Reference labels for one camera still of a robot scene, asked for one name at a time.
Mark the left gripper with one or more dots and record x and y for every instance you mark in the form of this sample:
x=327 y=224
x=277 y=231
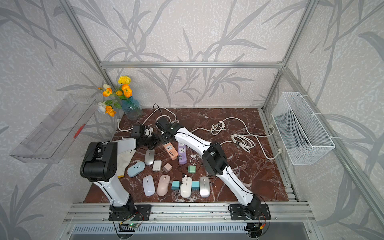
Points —
x=155 y=141

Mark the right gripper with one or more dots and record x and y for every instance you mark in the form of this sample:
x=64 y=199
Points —
x=163 y=141

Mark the grey wireless mouse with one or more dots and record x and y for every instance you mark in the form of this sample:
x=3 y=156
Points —
x=149 y=157

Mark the white usb charger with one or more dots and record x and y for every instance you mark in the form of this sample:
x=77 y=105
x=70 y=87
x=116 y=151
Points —
x=157 y=166

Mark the light blue wireless mouse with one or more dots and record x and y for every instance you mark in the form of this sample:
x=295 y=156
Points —
x=136 y=169

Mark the pink usb charger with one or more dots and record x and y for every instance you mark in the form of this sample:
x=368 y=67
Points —
x=167 y=167

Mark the green usb charger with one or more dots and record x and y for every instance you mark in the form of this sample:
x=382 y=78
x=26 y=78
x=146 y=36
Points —
x=192 y=169

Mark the pink wireless mouse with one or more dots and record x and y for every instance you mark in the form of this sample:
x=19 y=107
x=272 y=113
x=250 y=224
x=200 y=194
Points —
x=163 y=185

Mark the lavender white wireless mouse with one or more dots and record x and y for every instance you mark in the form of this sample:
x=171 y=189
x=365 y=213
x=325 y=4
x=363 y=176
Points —
x=148 y=185

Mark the teal usb charger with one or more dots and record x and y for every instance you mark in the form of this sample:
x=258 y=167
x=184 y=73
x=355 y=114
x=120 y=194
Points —
x=195 y=185
x=175 y=185

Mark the silver wireless mouse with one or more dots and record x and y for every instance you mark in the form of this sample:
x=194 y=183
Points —
x=204 y=184

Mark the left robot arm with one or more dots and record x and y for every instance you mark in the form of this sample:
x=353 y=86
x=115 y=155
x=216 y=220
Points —
x=100 y=166

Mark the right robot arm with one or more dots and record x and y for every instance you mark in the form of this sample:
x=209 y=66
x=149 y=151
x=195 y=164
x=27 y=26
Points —
x=215 y=162

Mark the orange power strip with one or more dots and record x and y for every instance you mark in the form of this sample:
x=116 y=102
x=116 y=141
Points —
x=170 y=149

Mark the blue glass vase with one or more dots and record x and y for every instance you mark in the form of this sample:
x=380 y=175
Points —
x=132 y=109

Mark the white work glove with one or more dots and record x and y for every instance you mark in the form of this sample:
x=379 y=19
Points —
x=124 y=160

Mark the purple power strip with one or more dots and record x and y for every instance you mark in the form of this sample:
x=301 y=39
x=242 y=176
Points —
x=182 y=151

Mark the orange yellow artificial flowers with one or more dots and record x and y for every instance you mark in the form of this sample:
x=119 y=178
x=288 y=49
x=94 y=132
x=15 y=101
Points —
x=121 y=96

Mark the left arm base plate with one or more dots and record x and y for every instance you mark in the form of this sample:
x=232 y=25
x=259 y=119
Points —
x=137 y=213

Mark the clear plastic wall shelf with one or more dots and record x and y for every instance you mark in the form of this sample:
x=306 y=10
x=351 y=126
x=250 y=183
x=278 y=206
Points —
x=51 y=139

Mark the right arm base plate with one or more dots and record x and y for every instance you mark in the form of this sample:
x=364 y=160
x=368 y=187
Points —
x=239 y=212

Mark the white wire mesh basket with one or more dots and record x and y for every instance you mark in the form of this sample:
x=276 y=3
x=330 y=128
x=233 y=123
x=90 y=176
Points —
x=301 y=131

